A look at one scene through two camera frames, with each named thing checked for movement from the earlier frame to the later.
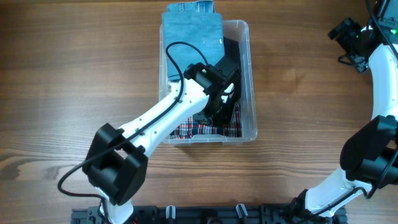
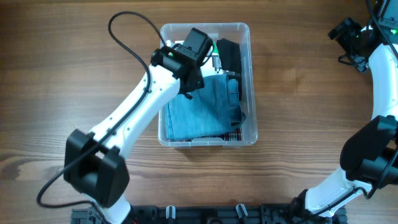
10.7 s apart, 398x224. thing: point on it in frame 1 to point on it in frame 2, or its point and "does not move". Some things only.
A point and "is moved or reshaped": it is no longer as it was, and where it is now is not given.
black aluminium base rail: (205, 214) does not move
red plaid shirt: (185, 128) to (233, 135)
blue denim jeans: (193, 33) is moved or reshaped
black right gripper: (342, 39) does not move
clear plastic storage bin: (219, 58) does not move
